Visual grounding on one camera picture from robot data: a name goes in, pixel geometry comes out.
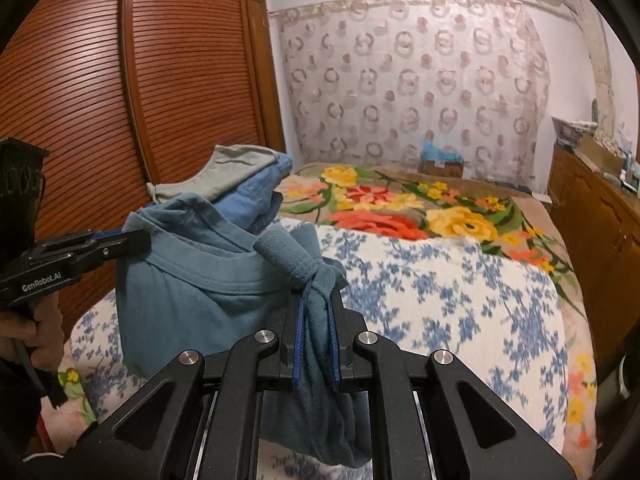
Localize wooden sideboard cabinet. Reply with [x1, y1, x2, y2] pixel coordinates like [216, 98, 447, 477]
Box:
[548, 146, 639, 375]

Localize grey green folded garment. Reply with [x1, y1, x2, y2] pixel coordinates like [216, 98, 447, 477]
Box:
[146, 144, 280, 204]

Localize blue floral white quilt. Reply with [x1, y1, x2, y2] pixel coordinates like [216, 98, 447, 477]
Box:
[70, 211, 567, 448]

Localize cardboard box with blue cloth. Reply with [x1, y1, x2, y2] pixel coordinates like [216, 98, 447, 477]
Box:
[418, 141, 464, 178]

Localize teal blue shorts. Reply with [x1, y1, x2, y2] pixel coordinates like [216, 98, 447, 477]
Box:
[116, 194, 371, 468]

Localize wooden louvered wardrobe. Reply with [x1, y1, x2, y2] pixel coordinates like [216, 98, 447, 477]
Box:
[0, 0, 286, 340]

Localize flat cardboard box on sideboard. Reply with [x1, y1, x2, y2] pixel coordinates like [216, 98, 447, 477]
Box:
[577, 136, 625, 174]

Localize beige tied side curtain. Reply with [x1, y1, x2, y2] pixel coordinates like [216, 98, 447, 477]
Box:
[575, 0, 615, 142]

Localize blue denim jeans pile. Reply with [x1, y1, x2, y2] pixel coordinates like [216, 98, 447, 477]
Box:
[213, 153, 293, 234]

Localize pink circle pattern curtain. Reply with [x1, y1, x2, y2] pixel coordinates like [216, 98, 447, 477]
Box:
[273, 0, 550, 188]

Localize person left hand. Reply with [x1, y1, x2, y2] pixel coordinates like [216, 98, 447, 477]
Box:
[0, 292, 65, 370]

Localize colourful flower blanket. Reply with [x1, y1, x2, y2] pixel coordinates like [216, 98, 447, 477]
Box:
[279, 164, 597, 478]

